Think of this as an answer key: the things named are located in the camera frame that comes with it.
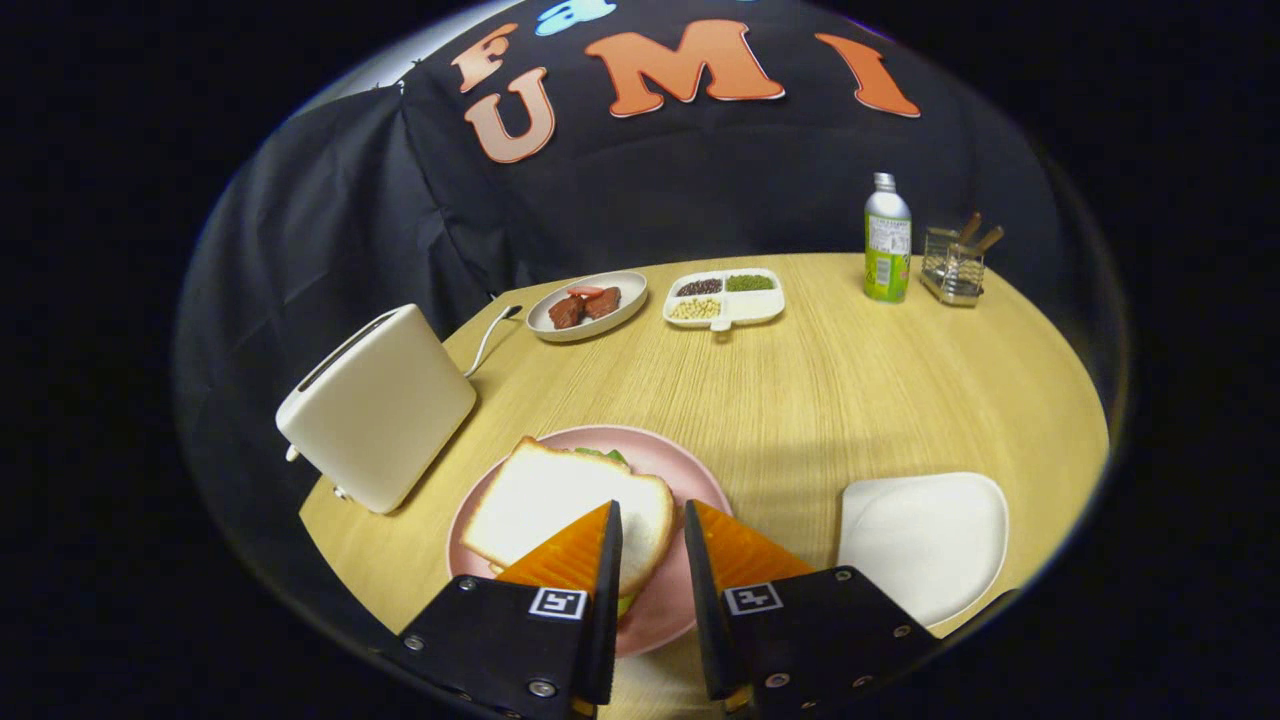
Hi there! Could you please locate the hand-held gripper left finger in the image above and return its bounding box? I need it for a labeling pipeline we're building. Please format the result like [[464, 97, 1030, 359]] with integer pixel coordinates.
[[385, 500, 624, 720]]

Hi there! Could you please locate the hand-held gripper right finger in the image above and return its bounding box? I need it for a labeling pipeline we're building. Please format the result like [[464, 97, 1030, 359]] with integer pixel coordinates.
[[683, 499, 941, 717]]

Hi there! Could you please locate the white bread slice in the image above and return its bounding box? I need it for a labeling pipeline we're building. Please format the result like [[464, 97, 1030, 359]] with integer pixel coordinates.
[[460, 436, 676, 599]]

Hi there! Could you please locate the green lettuce leaf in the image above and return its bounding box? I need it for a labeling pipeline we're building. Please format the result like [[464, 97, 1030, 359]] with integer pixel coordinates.
[[572, 446, 641, 619]]

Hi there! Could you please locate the round pink plate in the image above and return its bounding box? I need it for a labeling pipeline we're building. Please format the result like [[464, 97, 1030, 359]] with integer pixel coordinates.
[[446, 425, 736, 659]]

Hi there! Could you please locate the square white plate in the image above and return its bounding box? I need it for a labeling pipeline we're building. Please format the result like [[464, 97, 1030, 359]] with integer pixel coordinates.
[[837, 472, 1010, 629]]

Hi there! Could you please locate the cream white toaster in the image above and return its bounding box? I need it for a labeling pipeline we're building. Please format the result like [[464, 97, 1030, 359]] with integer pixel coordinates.
[[275, 304, 479, 515]]

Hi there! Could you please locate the white divided dish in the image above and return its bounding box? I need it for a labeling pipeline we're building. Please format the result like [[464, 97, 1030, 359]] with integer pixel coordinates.
[[662, 268, 787, 333]]

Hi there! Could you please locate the oval white plate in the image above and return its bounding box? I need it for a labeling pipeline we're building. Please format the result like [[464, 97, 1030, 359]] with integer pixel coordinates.
[[526, 271, 649, 344]]

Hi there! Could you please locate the silver bottle with green label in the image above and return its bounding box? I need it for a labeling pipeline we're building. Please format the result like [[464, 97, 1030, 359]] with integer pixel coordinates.
[[864, 172, 913, 304]]

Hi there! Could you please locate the black backdrop cloth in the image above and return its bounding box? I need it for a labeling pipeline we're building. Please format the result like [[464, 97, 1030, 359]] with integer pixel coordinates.
[[175, 0, 1121, 561]]

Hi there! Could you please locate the white toaster cable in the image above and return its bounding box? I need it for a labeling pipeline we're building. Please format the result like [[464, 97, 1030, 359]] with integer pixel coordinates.
[[465, 304, 524, 379]]

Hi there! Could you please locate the metal wire basket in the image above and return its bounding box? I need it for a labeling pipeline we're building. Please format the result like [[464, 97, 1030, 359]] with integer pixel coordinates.
[[920, 227, 987, 307]]

